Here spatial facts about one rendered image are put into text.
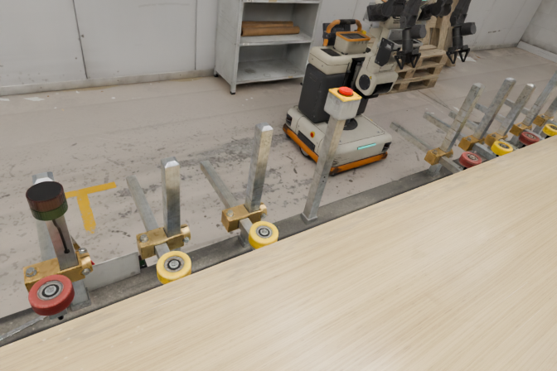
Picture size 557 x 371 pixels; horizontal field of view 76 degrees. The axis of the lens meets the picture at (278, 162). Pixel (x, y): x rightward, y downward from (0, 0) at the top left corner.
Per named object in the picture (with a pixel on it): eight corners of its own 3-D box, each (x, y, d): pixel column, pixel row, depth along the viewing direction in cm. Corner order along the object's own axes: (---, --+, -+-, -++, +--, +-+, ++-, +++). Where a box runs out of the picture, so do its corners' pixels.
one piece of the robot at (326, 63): (292, 121, 296) (313, 17, 246) (341, 112, 323) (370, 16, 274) (316, 143, 275) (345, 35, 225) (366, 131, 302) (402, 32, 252)
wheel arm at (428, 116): (421, 118, 191) (424, 111, 189) (425, 118, 193) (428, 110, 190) (494, 166, 164) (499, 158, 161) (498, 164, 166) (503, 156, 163)
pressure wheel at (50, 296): (38, 310, 82) (25, 281, 76) (77, 296, 87) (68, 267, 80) (42, 341, 77) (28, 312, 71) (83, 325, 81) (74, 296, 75)
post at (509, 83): (456, 163, 184) (506, 76, 156) (460, 161, 186) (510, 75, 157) (462, 167, 182) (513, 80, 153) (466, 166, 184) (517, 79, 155)
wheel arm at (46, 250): (33, 195, 106) (29, 185, 103) (46, 193, 107) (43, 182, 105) (50, 322, 78) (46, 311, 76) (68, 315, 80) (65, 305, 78)
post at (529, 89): (478, 161, 200) (527, 82, 171) (481, 160, 202) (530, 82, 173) (483, 165, 198) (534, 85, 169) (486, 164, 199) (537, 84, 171)
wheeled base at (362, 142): (280, 131, 306) (285, 105, 292) (336, 119, 338) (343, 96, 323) (327, 178, 264) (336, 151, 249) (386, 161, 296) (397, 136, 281)
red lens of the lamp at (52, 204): (27, 194, 68) (24, 185, 67) (63, 186, 71) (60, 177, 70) (30, 214, 64) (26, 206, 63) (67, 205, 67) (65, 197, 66)
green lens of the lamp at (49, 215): (31, 203, 70) (27, 195, 68) (65, 195, 73) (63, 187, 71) (33, 224, 66) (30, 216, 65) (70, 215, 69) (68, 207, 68)
